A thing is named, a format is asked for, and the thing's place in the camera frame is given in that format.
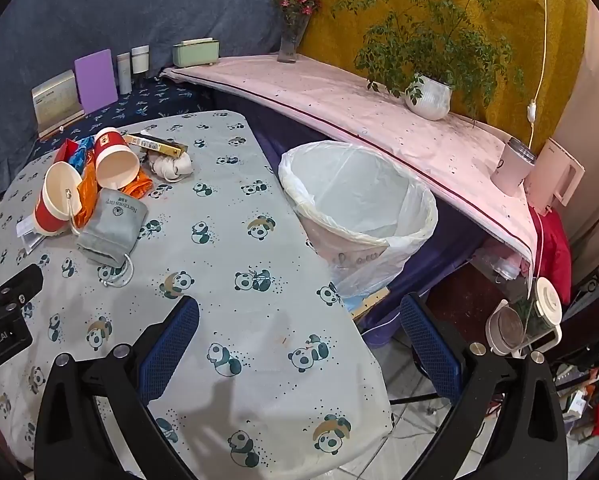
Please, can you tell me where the cream box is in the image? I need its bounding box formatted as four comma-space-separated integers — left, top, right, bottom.
32, 70, 85, 137

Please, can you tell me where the panda print tablecloth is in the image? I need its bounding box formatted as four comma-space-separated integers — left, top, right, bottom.
0, 110, 395, 480

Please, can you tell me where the slim white bottle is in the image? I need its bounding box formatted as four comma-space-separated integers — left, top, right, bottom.
116, 52, 132, 95

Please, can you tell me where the navy patterned cloth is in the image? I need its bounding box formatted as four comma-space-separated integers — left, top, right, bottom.
29, 77, 215, 161

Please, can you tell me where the gold and black box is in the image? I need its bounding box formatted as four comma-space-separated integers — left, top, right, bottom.
125, 132, 189, 159

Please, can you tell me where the grey drawstring pouch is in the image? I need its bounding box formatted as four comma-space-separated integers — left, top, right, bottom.
76, 187, 147, 288

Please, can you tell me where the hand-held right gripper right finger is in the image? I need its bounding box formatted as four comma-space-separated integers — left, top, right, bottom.
399, 292, 567, 480

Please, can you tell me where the pink tablecloth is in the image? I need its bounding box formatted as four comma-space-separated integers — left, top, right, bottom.
159, 54, 537, 281

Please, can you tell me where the red snack wrapper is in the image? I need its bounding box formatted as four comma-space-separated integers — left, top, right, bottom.
54, 139, 82, 167

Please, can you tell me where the small crumpled white tissue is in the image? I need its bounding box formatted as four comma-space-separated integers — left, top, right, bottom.
146, 152, 194, 183

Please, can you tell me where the blue backdrop cloth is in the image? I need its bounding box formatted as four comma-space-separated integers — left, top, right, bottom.
0, 0, 323, 201

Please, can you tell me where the green plant in white pot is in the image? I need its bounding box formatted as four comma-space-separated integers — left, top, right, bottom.
332, 0, 525, 122

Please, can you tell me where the dark brown cloth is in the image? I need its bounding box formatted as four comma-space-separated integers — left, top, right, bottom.
427, 255, 530, 341

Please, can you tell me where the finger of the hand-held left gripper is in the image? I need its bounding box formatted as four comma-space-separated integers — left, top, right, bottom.
0, 264, 45, 332

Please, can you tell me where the blue snack wrapper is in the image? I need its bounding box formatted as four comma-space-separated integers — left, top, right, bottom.
69, 136, 99, 171

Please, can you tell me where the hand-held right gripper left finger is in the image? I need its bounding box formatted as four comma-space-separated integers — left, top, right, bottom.
33, 295, 201, 480

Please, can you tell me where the pale green box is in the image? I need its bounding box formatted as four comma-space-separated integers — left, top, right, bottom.
172, 37, 219, 68

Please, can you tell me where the purple cloth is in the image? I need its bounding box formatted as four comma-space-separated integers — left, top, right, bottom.
214, 95, 485, 348

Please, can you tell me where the red cloth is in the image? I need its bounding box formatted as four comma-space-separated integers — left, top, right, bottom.
529, 207, 573, 306

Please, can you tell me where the pink thermos cup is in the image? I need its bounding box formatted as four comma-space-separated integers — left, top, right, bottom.
490, 137, 537, 195

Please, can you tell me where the glass blender jug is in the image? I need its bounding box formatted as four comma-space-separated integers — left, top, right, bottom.
484, 277, 564, 358

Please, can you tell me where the white cable with switch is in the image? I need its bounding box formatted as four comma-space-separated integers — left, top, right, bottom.
527, 0, 550, 146

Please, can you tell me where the white waste bin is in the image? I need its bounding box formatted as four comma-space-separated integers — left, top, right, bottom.
282, 145, 437, 271

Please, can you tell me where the pink electric kettle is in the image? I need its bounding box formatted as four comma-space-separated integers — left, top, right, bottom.
523, 137, 585, 211

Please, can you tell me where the purple board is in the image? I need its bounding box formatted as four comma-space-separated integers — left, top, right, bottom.
74, 49, 119, 113

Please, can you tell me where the red paper cup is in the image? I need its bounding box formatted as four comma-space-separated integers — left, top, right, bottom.
34, 160, 85, 236
93, 127, 141, 191

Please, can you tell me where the white-lined trash bin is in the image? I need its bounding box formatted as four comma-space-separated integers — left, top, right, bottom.
278, 141, 439, 301

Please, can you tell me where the glass vase with pink flowers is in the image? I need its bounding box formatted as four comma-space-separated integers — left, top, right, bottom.
270, 0, 323, 64

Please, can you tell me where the white paper slip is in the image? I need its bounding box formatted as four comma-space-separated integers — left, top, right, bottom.
15, 216, 45, 255

